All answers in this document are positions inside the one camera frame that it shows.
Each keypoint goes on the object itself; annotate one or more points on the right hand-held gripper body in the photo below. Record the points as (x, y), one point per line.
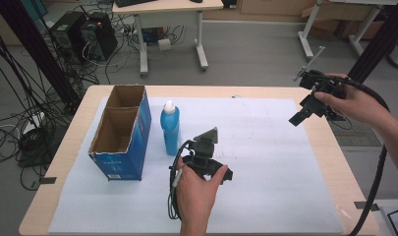
(319, 83)

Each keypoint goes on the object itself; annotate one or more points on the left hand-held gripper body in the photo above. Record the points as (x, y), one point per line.
(203, 152)

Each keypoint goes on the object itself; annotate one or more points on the blue bottle with white cap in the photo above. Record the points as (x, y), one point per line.
(170, 131)

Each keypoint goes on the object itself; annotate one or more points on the blue cardboard box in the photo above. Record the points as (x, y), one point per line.
(127, 160)

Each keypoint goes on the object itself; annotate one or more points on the person's left hand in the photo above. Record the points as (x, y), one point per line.
(193, 193)

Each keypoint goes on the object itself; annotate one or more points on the person's right hand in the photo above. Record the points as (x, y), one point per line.
(360, 105)

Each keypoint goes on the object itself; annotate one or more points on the white paper table sheet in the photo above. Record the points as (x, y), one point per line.
(272, 170)

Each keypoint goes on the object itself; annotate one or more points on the grey floor mat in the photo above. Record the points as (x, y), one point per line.
(357, 134)

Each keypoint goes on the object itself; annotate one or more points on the grey tape strip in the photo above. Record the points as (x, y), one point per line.
(366, 206)
(47, 180)

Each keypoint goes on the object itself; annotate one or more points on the small white box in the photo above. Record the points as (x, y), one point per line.
(164, 44)

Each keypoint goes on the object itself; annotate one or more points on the white-legged wooden desk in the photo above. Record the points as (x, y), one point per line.
(167, 6)

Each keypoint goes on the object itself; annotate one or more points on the black computer tower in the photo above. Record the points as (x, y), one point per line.
(100, 37)
(67, 34)

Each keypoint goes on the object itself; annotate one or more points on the black keyboard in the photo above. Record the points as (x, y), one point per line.
(132, 2)

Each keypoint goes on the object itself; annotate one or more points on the white power strip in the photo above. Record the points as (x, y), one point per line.
(32, 123)

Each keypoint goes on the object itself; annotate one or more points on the white desk frame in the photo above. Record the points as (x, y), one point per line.
(309, 29)

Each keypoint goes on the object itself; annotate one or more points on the black metal frame post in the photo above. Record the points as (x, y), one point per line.
(32, 42)
(380, 42)

